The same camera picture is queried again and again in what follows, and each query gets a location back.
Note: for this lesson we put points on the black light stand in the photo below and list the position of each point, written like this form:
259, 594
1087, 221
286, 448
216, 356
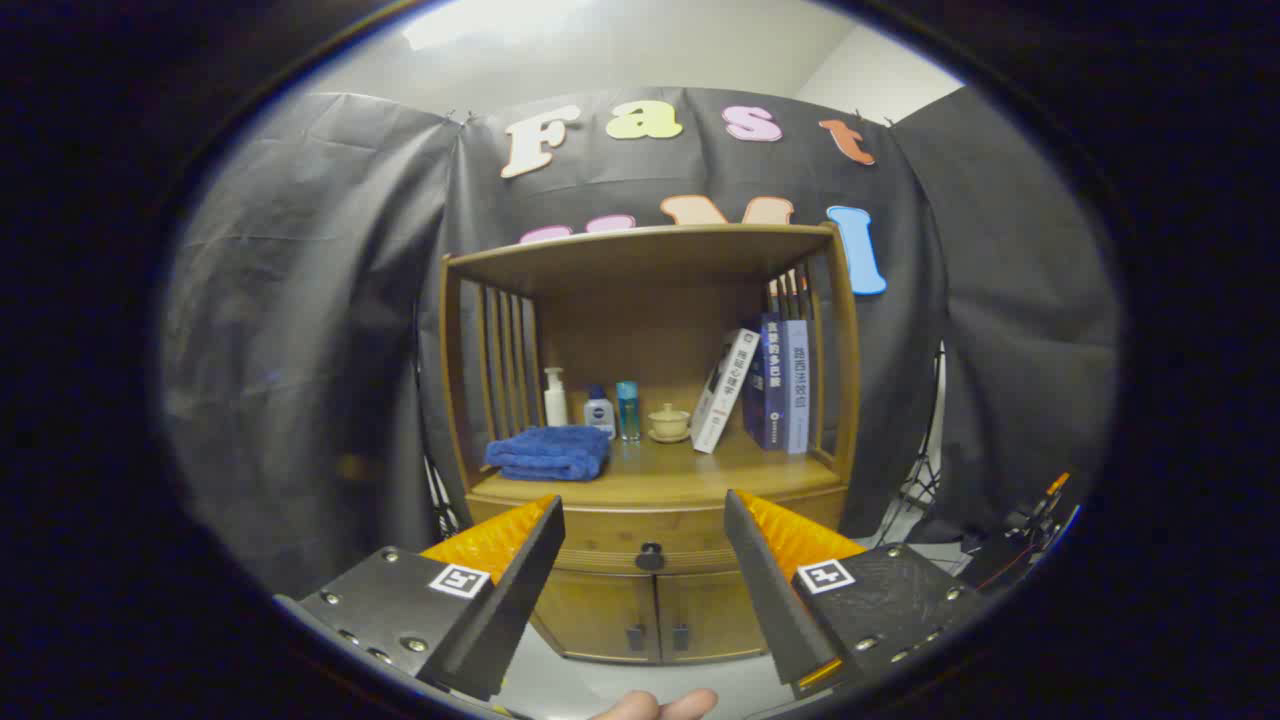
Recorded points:
440, 505
925, 490

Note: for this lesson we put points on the beige lidded teacup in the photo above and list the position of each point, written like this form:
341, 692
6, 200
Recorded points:
668, 423

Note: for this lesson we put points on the white book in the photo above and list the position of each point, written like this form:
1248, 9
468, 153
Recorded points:
722, 395

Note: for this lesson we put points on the black electronic equipment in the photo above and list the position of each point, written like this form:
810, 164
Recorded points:
1010, 550

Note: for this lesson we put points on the white bottle blue cap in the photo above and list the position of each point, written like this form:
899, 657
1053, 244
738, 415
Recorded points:
598, 412

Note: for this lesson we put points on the dark blue book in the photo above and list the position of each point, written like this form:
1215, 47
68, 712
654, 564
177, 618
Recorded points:
765, 390

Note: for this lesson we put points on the wooden countertop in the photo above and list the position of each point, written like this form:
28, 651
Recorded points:
680, 470

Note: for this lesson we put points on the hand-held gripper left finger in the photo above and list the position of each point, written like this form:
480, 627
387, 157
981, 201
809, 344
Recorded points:
510, 610

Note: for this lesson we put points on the blue transparent bottle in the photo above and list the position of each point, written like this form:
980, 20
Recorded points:
627, 415

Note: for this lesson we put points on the wooden cabinet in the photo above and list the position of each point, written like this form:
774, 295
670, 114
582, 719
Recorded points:
640, 330

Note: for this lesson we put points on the wooden drawer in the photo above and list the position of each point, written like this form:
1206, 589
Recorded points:
620, 530

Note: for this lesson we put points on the blue folded towel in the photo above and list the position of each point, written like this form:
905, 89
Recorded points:
545, 455

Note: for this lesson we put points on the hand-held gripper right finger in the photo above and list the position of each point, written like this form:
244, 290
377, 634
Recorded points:
775, 600

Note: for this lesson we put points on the light blue book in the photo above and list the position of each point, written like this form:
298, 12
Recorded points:
796, 390

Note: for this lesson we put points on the black drawer knob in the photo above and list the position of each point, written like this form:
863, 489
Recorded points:
650, 556

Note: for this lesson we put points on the white pump bottle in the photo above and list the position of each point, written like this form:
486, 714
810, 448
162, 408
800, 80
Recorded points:
555, 405

